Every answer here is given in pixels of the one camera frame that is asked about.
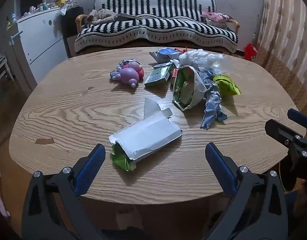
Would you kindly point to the green foil packet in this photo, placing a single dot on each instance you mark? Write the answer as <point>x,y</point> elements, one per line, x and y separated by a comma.
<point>122,161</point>

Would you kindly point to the green and silver box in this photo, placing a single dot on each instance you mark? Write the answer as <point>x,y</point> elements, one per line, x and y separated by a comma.
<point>157,76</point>

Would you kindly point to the white cabinet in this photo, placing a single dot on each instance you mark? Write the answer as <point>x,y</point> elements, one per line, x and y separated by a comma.
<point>41,42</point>

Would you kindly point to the grey book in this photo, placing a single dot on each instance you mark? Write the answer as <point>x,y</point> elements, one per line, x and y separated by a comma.
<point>128,16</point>

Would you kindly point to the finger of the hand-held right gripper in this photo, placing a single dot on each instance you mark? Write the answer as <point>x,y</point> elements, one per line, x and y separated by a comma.
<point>278,130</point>
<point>299,117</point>

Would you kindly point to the silver carton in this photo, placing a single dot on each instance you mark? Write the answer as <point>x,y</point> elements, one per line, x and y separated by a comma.
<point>146,135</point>

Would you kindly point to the green and white snack bag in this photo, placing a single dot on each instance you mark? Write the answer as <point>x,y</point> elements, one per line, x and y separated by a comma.
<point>184,90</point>

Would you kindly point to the blue and silver bag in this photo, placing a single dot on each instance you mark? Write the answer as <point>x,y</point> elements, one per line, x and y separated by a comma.
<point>163,53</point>

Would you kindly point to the black cabinet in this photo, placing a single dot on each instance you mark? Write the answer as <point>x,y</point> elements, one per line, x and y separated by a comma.
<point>69,22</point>

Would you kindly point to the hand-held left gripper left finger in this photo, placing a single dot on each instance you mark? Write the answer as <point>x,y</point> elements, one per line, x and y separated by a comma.
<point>92,165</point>

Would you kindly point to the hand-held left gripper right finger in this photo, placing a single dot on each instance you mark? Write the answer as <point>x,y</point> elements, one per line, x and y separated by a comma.
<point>219,167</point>

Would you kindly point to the white plastic bag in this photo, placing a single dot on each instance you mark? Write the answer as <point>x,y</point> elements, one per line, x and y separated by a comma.
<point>198,58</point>

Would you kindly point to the yellow-green snack packet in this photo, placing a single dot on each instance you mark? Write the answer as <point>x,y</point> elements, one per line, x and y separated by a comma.
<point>227,86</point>

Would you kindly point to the red plastic ribbon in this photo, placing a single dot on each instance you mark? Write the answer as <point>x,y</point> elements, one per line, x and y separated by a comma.
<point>180,50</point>

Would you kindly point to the clutter of small bottles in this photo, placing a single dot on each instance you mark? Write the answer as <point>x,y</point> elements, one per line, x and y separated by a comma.
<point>43,6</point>

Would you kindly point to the red and gold box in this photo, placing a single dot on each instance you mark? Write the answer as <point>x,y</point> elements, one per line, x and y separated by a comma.
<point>174,74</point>

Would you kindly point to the wooden frame sofa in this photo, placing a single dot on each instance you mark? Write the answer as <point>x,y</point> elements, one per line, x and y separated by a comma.
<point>79,20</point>

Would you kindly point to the beige striped curtain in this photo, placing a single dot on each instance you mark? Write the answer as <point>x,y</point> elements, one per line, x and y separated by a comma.
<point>281,17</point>

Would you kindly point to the pink cushion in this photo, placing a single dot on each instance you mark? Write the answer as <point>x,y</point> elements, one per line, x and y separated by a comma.
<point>217,16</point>

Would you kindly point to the black-white striped sofa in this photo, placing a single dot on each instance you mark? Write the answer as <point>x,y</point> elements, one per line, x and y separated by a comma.
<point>168,27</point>

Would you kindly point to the red bag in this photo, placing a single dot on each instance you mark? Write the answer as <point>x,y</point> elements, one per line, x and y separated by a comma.
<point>251,51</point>

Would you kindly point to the purple plastic toy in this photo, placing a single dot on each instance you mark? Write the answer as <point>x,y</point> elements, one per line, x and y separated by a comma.
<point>128,76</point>

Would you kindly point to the small crumpled silver wrapper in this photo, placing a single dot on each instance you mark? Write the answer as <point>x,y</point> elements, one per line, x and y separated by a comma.
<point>129,61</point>

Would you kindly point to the long crumpled silver wrapper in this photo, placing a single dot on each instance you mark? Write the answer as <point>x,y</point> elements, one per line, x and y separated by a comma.
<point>212,102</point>

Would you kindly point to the beige clothing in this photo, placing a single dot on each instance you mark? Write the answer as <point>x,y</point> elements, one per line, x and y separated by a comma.
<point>103,15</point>

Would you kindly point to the yellow box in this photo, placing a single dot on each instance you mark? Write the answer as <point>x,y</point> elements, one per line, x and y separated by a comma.
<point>60,2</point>

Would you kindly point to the pink plastic toy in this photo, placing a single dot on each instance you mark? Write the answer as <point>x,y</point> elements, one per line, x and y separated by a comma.
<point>138,69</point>

